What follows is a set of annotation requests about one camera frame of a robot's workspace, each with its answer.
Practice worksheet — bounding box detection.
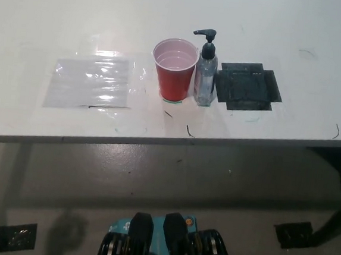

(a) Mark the clear soap bottle black pump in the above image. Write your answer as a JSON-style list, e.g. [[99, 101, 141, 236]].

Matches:
[[186, 27, 221, 108]]

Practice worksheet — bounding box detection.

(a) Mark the black teal robot torso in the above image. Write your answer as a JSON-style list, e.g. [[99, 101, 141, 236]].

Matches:
[[95, 206, 240, 255]]

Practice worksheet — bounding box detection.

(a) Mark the red plastic cup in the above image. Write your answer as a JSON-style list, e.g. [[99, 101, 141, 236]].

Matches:
[[148, 36, 201, 104]]

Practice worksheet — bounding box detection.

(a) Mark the black tape patch on table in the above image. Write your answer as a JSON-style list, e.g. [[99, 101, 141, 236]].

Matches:
[[212, 59, 285, 115]]

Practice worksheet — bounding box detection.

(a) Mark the clear plastic sheet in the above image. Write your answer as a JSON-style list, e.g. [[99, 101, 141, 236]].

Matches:
[[42, 51, 136, 116]]

